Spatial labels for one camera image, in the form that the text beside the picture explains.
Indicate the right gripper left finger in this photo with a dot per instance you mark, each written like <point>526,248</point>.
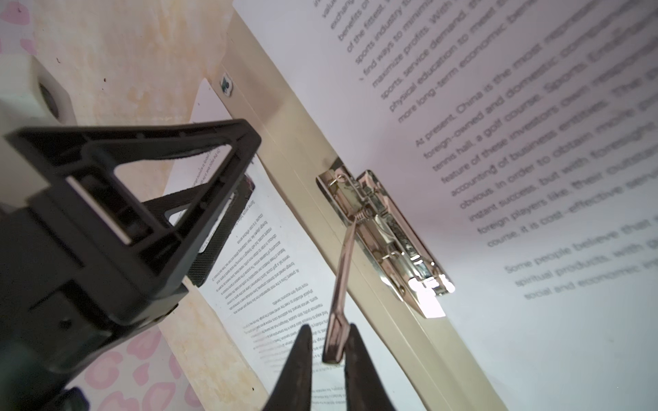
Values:
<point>293,390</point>

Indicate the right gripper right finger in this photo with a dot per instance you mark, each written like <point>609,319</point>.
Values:
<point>363,387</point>

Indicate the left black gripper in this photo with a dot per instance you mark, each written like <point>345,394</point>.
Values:
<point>85,265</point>

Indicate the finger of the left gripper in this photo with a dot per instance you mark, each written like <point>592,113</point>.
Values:
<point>216,236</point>

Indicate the beige paper folder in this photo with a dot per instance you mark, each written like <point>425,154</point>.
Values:
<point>294,152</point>

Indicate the large text sheet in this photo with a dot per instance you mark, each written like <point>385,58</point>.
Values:
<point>270,280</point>

